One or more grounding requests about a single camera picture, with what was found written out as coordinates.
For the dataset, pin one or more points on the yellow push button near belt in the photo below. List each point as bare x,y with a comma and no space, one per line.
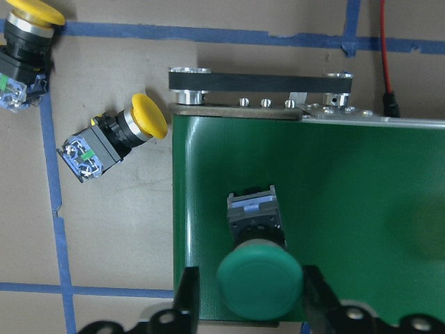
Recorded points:
108,139

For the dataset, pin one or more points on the green push button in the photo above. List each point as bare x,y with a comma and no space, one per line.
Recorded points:
259,279

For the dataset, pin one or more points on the green conveyor belt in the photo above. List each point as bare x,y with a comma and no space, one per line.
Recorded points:
361,196

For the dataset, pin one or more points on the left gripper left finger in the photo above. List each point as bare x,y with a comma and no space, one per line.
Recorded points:
187,301

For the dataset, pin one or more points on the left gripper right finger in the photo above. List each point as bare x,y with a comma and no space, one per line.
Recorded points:
319,303

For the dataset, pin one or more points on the yellow push button on tape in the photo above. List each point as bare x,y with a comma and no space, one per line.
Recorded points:
26,56

